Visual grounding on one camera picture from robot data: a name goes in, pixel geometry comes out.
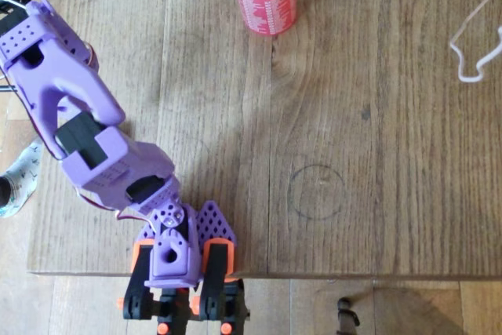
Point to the purple robot arm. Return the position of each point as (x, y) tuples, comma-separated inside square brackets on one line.
[(70, 84)]

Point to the black orange table clamp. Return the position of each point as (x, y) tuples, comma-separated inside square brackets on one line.
[(217, 272), (137, 284)]

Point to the foot in patterned sock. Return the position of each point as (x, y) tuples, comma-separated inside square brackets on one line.
[(23, 178)]

